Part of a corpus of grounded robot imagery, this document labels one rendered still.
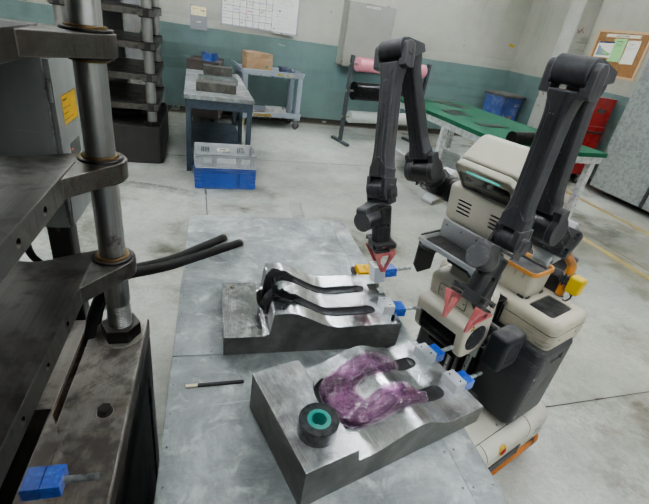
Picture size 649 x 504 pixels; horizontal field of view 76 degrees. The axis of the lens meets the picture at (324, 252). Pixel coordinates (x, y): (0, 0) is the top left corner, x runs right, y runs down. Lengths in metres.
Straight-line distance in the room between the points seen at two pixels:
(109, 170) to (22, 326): 0.35
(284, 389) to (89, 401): 0.46
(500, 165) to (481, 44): 7.70
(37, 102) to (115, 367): 0.64
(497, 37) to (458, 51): 0.79
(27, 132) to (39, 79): 0.12
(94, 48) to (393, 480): 1.03
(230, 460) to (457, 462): 0.50
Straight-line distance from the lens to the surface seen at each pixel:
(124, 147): 5.04
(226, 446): 1.00
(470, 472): 1.08
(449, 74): 8.70
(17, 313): 1.01
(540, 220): 1.19
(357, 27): 7.52
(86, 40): 0.95
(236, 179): 4.38
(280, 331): 1.15
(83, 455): 1.06
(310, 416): 0.87
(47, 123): 1.15
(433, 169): 1.39
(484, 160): 1.32
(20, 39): 0.90
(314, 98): 7.78
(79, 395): 1.17
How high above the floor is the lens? 1.61
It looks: 29 degrees down
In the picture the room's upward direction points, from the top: 9 degrees clockwise
